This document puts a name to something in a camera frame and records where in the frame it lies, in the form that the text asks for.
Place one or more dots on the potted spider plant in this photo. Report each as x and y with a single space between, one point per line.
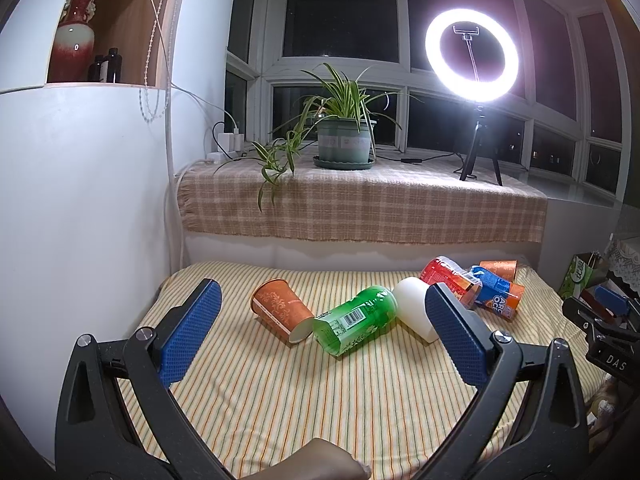
339 121

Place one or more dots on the white power strip with plugs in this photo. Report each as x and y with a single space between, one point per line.
227 146

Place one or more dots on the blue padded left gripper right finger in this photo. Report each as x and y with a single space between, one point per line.
549 437

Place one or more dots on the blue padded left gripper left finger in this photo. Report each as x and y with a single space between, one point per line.
117 418

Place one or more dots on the plain orange paper cup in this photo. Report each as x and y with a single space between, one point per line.
505 269

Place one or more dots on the green carton box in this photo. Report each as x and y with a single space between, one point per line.
585 270

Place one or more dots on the striped yellow table cloth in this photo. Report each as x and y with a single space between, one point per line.
255 399

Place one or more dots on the red paper cup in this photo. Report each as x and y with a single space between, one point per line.
462 283

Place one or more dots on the operator hand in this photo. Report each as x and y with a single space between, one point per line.
318 459

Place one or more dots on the white ring light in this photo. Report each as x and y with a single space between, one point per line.
472 55

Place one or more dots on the black bottle on shelf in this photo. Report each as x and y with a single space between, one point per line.
106 68

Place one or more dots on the blue and orange paper cup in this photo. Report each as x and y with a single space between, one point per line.
497 295

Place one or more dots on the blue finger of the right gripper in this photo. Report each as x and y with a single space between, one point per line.
618 304

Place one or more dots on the black light tripod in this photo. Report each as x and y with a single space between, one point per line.
480 134

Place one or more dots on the white paper cup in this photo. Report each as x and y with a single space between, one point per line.
410 294

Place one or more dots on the red and white vase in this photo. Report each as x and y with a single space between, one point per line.
73 42

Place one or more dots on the plaid beige sill cloth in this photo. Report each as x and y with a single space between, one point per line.
392 202

